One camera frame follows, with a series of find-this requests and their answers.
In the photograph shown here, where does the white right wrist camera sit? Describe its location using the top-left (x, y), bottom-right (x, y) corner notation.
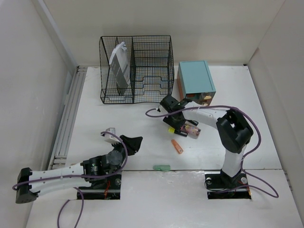
top-left (157, 104), bottom-right (166, 114)

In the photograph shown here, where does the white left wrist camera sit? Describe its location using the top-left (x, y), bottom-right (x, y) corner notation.
top-left (100, 128), bottom-right (119, 144)

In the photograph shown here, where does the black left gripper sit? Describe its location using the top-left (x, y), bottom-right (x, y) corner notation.
top-left (111, 135), bottom-right (142, 159)

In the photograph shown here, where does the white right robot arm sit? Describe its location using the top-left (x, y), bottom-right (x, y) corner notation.
top-left (158, 95), bottom-right (253, 187)

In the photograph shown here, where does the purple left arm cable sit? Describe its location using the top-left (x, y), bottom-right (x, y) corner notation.
top-left (12, 131), bottom-right (129, 228)

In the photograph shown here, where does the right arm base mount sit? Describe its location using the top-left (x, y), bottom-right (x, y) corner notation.
top-left (204, 172), bottom-right (251, 200)

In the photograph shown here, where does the blue and orange drawer box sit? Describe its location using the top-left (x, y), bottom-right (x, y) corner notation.
top-left (177, 60), bottom-right (216, 106)

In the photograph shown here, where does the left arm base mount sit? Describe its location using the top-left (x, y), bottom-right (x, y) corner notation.
top-left (79, 172), bottom-right (122, 200)

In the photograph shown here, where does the yellow highlighter marker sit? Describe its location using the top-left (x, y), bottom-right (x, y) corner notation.
top-left (168, 127), bottom-right (188, 137)

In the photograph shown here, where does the purple highlighter marker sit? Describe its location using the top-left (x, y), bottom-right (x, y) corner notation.
top-left (188, 120), bottom-right (199, 126)

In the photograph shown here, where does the black wire mesh organizer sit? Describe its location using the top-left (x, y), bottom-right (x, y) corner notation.
top-left (99, 35), bottom-right (174, 104)

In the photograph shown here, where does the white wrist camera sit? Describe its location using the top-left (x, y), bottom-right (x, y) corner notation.
top-left (157, 104), bottom-right (166, 114)
top-left (100, 128), bottom-right (119, 144)

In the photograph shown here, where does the aluminium rail frame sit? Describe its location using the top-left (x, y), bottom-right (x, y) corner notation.
top-left (46, 66), bottom-right (87, 170)

